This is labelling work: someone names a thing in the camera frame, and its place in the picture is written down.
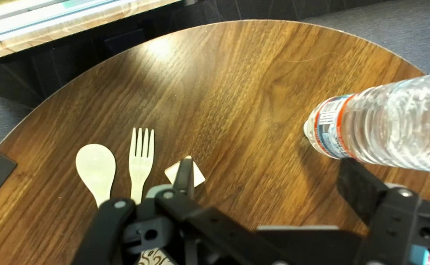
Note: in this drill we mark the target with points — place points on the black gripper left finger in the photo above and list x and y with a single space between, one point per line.
113 229

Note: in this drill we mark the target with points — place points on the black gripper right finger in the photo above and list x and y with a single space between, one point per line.
397 220

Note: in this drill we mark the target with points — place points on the clear plastic water bottle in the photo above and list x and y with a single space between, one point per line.
397 122

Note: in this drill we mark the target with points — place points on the patterned white mug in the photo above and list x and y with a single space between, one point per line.
154 257

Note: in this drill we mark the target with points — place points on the wooden spoon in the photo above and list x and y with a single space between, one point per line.
96 166

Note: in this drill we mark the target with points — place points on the window sill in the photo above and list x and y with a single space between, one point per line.
54 29

